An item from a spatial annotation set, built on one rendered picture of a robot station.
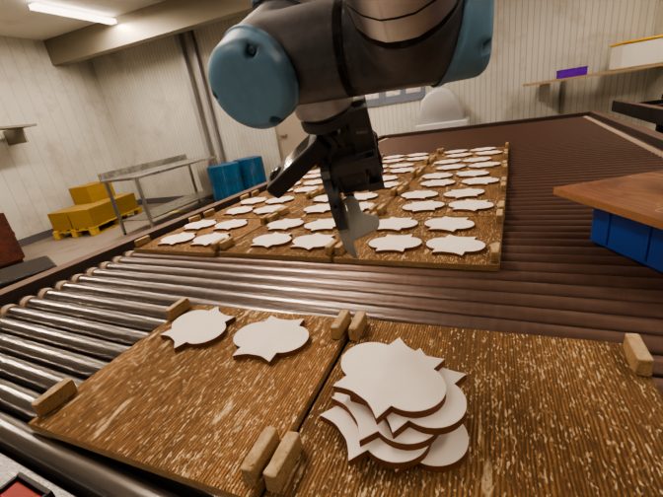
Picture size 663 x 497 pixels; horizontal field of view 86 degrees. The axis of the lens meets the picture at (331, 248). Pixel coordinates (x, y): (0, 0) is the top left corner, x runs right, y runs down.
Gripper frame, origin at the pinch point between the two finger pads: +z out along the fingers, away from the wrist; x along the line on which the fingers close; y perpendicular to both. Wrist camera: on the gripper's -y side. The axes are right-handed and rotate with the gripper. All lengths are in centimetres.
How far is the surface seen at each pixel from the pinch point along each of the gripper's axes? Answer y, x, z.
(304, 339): -11.8, -12.2, 12.5
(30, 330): -84, 1, 13
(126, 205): -474, 459, 242
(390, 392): 3.4, -26.8, 2.9
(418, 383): 6.8, -25.5, 3.9
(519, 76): 192, 466, 209
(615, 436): 26.2, -31.0, 10.1
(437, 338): 10.2, -13.4, 15.9
